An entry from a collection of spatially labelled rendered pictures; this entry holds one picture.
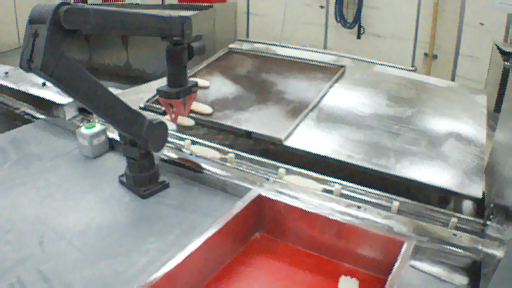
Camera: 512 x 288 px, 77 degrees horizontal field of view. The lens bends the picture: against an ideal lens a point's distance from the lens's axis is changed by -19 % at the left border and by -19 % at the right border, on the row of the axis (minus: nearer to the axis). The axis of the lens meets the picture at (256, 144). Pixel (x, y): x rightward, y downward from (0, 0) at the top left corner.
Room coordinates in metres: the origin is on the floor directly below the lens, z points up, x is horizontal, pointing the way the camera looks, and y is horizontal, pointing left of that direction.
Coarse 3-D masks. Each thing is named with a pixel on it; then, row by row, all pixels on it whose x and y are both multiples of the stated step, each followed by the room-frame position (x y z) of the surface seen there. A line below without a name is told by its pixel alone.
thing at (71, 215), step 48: (0, 144) 0.98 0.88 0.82; (48, 144) 0.99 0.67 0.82; (0, 192) 0.70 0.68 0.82; (48, 192) 0.72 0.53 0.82; (96, 192) 0.74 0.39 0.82; (192, 192) 0.76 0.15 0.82; (0, 240) 0.52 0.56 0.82; (48, 240) 0.54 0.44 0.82; (96, 240) 0.56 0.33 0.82; (144, 240) 0.58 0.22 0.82
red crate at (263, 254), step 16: (256, 240) 0.59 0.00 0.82; (272, 240) 0.59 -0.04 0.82; (240, 256) 0.54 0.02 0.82; (256, 256) 0.54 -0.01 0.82; (272, 256) 0.55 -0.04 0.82; (288, 256) 0.55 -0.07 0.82; (304, 256) 0.54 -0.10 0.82; (320, 256) 0.54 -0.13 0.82; (224, 272) 0.50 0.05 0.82; (240, 272) 0.50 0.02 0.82; (256, 272) 0.50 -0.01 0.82; (272, 272) 0.50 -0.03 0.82; (288, 272) 0.50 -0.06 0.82; (304, 272) 0.50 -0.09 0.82; (320, 272) 0.50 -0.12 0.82; (336, 272) 0.50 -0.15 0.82; (352, 272) 0.50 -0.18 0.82; (368, 272) 0.49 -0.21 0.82
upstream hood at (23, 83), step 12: (0, 72) 1.57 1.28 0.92; (12, 72) 1.55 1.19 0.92; (24, 72) 1.53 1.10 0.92; (0, 84) 1.38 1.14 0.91; (12, 84) 1.35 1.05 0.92; (24, 84) 1.34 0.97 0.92; (36, 84) 1.33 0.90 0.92; (48, 84) 1.32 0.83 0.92; (12, 96) 1.33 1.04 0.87; (24, 96) 1.26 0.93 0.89; (36, 96) 1.20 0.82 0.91; (48, 96) 1.18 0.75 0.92; (60, 96) 1.17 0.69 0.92; (48, 108) 1.16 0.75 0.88; (60, 108) 1.11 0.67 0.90; (72, 108) 1.12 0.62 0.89
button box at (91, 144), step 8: (80, 128) 0.95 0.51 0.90; (104, 128) 0.96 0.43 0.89; (80, 136) 0.93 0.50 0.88; (88, 136) 0.91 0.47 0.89; (96, 136) 0.93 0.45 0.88; (104, 136) 0.95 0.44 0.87; (80, 144) 0.93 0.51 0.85; (88, 144) 0.91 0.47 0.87; (96, 144) 0.92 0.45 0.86; (104, 144) 0.95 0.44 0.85; (80, 152) 0.94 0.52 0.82; (88, 152) 0.91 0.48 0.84; (96, 152) 0.92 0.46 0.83
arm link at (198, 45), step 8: (184, 24) 0.92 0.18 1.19; (192, 24) 0.95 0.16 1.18; (184, 32) 0.92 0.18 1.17; (160, 40) 0.95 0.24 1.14; (168, 40) 0.94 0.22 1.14; (176, 40) 0.93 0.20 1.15; (184, 40) 0.92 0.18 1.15; (192, 40) 0.95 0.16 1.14; (200, 40) 1.02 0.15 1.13; (192, 48) 0.97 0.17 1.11; (200, 48) 1.00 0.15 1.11; (192, 56) 0.97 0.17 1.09
